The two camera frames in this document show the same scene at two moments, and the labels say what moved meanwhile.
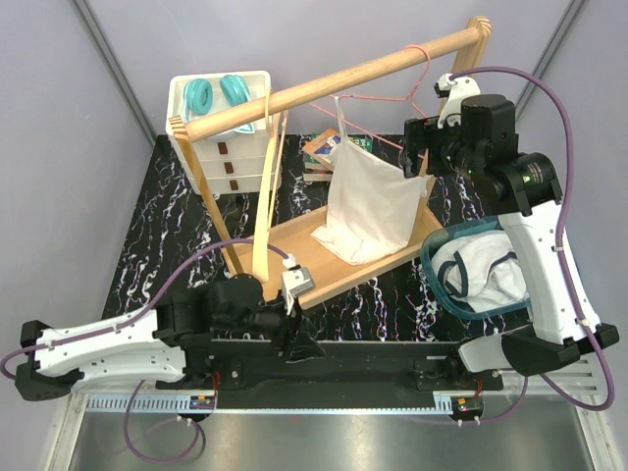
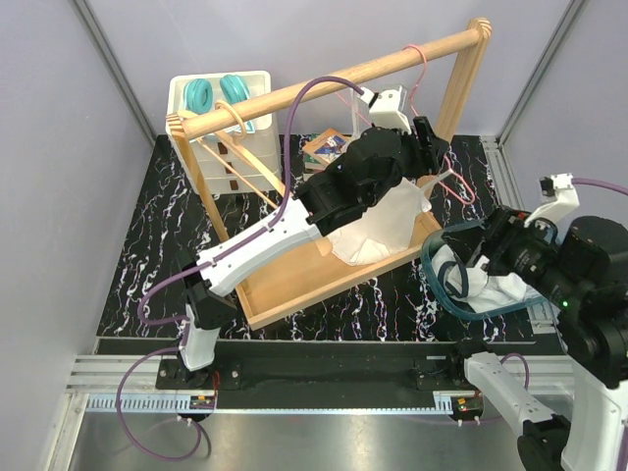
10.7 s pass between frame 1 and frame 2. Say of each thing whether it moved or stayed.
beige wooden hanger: moved
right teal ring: stayed
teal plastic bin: stayed
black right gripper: moved
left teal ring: stayed
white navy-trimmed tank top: stayed
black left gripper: moved
